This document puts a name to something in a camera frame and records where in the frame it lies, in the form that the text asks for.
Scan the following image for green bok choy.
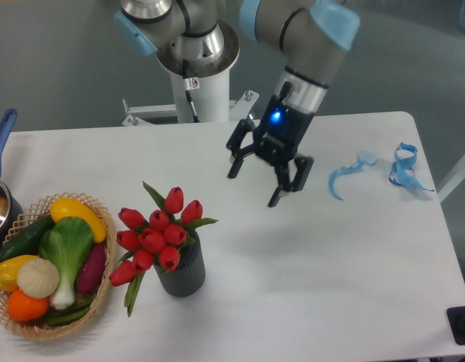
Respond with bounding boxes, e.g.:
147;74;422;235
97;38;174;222
38;216;94;310

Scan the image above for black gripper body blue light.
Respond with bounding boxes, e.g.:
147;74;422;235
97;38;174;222
253;95;314;166

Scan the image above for orange fruit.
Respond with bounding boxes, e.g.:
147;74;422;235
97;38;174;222
7;289;50;322

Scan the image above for purple sweet potato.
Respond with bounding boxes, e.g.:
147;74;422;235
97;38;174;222
75;244;106;294

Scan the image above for black device at edge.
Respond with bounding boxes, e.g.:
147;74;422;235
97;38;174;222
446;306;465;345

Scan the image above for red tulip bouquet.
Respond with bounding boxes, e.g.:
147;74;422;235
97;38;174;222
109;183;217;316

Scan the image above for white frame at right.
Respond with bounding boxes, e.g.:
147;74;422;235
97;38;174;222
437;154;465;203

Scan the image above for woven wicker basket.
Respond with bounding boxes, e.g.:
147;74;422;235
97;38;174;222
0;192;116;341

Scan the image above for yellow bell pepper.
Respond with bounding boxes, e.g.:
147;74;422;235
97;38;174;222
0;255;38;293

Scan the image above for dark green cucumber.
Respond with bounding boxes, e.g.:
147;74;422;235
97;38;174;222
0;215;55;263

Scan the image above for blue ribbon strip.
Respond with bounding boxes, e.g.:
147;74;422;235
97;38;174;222
328;151;377;201
388;143;435;192

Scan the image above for blue handled saucepan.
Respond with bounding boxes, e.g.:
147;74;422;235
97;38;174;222
0;109;23;249

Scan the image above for blue ribbon strip right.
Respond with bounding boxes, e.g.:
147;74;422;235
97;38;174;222
388;143;435;192

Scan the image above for blue ribbon strip left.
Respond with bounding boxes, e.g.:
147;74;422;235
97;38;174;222
328;151;377;201

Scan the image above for cream steamed bun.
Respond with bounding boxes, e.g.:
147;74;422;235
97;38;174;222
17;258;60;299

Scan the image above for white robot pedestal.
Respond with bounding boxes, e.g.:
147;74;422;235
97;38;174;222
169;70;229;124

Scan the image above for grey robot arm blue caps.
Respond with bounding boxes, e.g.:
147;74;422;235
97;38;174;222
114;1;360;207

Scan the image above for green bean pods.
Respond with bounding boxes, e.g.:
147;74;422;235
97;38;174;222
45;299;92;327

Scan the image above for dark grey ribbed vase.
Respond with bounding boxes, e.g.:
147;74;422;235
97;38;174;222
154;231;206;298

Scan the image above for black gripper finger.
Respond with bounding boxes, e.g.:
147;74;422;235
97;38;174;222
267;155;314;207
226;118;255;179

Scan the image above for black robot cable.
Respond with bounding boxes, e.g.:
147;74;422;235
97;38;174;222
181;59;201;124

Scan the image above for yellow squash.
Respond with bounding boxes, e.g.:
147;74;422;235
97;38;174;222
50;197;107;243

